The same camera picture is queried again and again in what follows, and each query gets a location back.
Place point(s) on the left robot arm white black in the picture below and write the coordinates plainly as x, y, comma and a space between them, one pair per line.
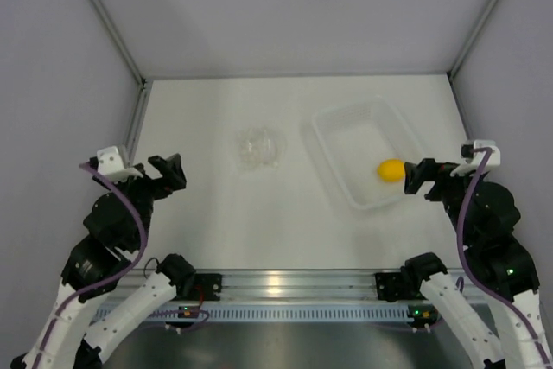
117, 236

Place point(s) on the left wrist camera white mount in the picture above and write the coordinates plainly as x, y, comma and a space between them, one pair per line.
114, 164

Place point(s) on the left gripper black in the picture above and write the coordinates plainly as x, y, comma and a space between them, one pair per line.
169, 168

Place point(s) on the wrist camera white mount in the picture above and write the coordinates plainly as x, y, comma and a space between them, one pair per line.
114, 164
476, 153

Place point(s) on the aluminium frame post left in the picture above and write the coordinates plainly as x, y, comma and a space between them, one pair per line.
116, 38

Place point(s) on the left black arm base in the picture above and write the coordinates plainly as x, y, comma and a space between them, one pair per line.
203, 286

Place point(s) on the slotted grey cable duct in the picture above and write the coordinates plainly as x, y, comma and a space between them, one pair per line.
219, 312

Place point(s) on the clear zip top bag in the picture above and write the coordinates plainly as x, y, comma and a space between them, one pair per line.
258, 148

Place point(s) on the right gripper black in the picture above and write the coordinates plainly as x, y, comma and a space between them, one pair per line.
429, 169

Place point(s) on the yellow fake lemon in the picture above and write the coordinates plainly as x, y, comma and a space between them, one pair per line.
391, 170

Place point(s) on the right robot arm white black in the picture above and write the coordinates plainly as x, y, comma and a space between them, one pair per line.
484, 216

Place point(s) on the aluminium mounting rail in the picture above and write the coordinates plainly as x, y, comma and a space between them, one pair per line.
296, 285

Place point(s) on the white perforated plastic basket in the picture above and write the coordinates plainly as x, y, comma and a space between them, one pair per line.
347, 142

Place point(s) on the aluminium frame post right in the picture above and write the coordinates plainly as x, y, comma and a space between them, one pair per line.
480, 22

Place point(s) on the aluminium frame post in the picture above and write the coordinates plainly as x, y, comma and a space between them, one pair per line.
480, 22
116, 38

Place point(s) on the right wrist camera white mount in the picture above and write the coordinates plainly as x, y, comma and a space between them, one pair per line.
476, 153

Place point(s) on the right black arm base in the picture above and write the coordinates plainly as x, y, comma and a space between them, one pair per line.
393, 287

